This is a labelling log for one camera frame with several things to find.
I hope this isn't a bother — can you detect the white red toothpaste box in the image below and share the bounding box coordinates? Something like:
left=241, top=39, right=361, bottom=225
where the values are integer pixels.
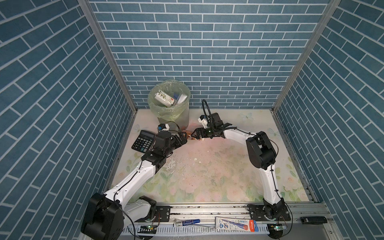
left=216, top=217, right=259, bottom=233

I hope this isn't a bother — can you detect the black remote right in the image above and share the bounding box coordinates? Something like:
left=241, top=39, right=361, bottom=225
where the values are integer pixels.
left=300, top=216, right=328, bottom=225

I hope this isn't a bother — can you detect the white tea bottle green label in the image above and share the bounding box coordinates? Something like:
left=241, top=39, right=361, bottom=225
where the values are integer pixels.
left=155, top=90, right=175, bottom=108

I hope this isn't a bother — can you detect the white slotted cable duct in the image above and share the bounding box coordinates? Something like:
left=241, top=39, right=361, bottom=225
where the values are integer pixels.
left=135, top=224, right=270, bottom=237

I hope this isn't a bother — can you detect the brown coffee bottle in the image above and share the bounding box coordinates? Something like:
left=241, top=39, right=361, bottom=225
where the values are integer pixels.
left=186, top=131, right=196, bottom=141

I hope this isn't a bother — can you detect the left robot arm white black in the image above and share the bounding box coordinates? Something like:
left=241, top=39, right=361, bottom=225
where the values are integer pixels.
left=81, top=130, right=188, bottom=240

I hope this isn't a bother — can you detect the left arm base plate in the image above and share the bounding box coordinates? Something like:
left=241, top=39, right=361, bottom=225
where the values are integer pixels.
left=150, top=206, right=171, bottom=223

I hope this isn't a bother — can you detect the blue marker pen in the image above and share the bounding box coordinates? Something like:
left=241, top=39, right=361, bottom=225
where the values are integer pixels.
left=173, top=219, right=201, bottom=227

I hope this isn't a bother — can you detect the mesh bin with green bag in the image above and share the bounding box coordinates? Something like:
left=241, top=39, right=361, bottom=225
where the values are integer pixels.
left=148, top=79, right=191, bottom=130

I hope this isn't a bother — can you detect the black calculator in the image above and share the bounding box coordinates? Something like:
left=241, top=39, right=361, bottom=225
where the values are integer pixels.
left=132, top=130, right=155, bottom=154

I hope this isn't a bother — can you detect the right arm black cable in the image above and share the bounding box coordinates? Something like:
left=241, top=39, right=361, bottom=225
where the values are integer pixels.
left=201, top=98, right=293, bottom=235

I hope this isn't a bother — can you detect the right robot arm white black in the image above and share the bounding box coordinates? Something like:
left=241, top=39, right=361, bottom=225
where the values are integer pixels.
left=191, top=113, right=291, bottom=221

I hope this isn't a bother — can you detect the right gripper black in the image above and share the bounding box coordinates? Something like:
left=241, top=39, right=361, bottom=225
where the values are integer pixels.
left=190, top=127, right=216, bottom=140

